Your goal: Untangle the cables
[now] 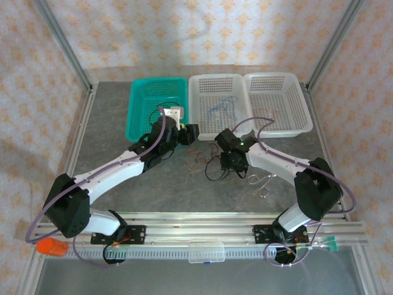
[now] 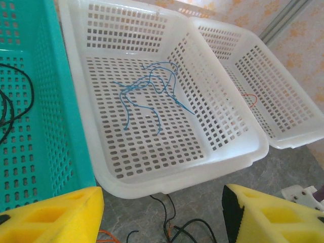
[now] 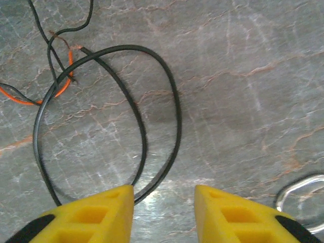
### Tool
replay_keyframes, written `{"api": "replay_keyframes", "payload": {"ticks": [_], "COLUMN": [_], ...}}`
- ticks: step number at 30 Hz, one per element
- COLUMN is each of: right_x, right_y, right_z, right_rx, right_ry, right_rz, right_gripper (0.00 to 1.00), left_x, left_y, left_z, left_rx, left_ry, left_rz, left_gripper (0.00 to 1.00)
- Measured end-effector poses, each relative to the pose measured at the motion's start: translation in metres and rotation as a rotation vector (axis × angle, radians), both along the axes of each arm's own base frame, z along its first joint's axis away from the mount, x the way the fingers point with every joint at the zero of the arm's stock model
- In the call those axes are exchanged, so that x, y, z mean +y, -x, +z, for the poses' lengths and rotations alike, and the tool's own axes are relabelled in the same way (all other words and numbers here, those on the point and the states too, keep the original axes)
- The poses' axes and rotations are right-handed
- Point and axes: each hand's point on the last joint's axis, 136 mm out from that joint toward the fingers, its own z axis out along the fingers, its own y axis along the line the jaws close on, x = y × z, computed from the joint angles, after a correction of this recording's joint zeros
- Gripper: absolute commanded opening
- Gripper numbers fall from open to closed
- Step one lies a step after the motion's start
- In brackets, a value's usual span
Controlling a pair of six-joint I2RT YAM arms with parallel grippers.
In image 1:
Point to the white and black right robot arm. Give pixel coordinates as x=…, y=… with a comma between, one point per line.
x=276, y=163

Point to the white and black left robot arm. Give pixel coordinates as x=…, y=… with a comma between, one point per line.
x=116, y=172

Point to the teal plastic basket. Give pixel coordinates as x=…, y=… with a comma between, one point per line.
x=144, y=101

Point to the white plastic basket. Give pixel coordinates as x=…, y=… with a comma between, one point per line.
x=215, y=86
x=291, y=101

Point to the clear plastic parts box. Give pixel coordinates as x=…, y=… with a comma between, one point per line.
x=205, y=252

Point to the orange patterned white curtain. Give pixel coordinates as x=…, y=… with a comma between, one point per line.
x=196, y=30

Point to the black round base connector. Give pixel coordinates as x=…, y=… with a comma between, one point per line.
x=115, y=261
x=282, y=261

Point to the green plastic connector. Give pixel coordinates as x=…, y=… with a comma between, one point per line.
x=332, y=244

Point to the orange plastic cylinder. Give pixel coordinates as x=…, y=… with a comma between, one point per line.
x=52, y=246

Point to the grey tape piece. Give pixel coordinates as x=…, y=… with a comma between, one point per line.
x=24, y=230

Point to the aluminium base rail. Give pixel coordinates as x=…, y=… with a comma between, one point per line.
x=199, y=227

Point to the aluminium table side rail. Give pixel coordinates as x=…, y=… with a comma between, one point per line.
x=317, y=123
x=81, y=123

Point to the aluminium frame post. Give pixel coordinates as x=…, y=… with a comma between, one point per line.
x=66, y=46
x=331, y=46

